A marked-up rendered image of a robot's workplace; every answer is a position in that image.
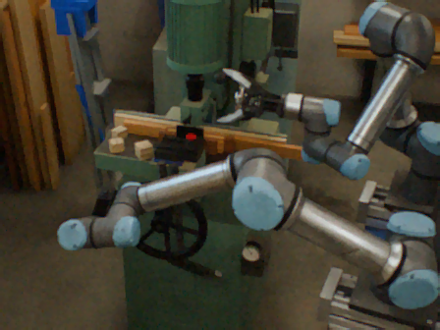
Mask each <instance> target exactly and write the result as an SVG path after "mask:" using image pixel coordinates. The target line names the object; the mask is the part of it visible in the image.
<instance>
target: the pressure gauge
mask: <svg viewBox="0 0 440 330"><path fill-rule="evenodd" d="M250 252H252V254H250ZM261 253H262V247H261V244H259V243H257V242H256V241H248V242H247V243H246V244H245V245H244V249H243V250H242V255H243V256H244V258H245V259H246V260H250V261H256V260H259V259H260V258H261Z"/></svg>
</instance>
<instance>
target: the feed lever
mask: <svg viewBox="0 0 440 330"><path fill-rule="evenodd" d="M256 69H257V66H256V64H255V62H254V61H253V60H251V61H250V62H244V61H242V62H241V65H240V67H239V70H238V73H240V74H244V75H246V76H248V77H252V78H253V79H255V75H256ZM230 78H231V77H230V76H228V75H227V74H226V75H225V74H224V73H221V72H219V73H217V74H215V77H214V79H215V82H216V83H218V84H224V82H225V81H226V80H227V79H230Z"/></svg>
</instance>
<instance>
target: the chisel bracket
mask: <svg viewBox="0 0 440 330"><path fill-rule="evenodd" d="M210 99H212V90H210V89H205V88H204V89H203V99H201V100H200V101H198V102H191V101H189V100H188V99H187V98H185V99H184V102H182V103H181V124H183V120H184V119H187V117H189V115H192V117H191V118H190V119H189V123H188V125H194V126H199V127H200V126H201V125H202V123H203V121H204V119H206V116H207V115H208V114H209V111H211V109H212V105H209V101H210Z"/></svg>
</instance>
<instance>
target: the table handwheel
mask: <svg viewBox="0 0 440 330"><path fill-rule="evenodd" d="M185 203H186V204H187V206H188V207H189V208H190V209H191V210H192V212H193V214H194V216H195V217H196V220H197V226H198V230H195V229H191V228H188V227H186V226H181V225H179V224H178V223H173V217H172V215H173V213H174V212H175V211H174V206H169V207H166V208H164V209H162V210H160V209H158V210H156V211H154V216H153V217H152V220H151V221H150V226H151V227H152V228H151V229H149V230H148V231H147V232H146V233H145V234H144V235H143V236H141V237H140V238H139V241H138V243H137V245H136V246H135V247H136V248H138V249H139V250H140V251H143V253H145V254H148V255H149V256H152V257H155V258H158V259H161V260H183V259H186V258H188V257H191V256H193V255H194V254H196V253H197V252H198V251H200V249H201V248H202V247H203V244H204V243H205V241H206V237H207V232H208V226H207V221H206V216H205V215H204V213H203V210H202V209H201V207H200V205H199V204H198V203H197V201H196V200H190V201H188V202H185ZM169 228H172V229H177V230H180V231H182V232H187V233H190V234H192V235H195V236H197V238H196V240H195V241H194V244H192V246H191V247H188V248H187V249H183V250H181V251H163V250H160V249H158V248H154V247H150V246H149V245H147V244H145V243H144V242H143V241H145V240H146V239H147V238H149V236H150V235H152V234H153V233H154V232H157V233H159V234H164V233H166V232H168V231H169Z"/></svg>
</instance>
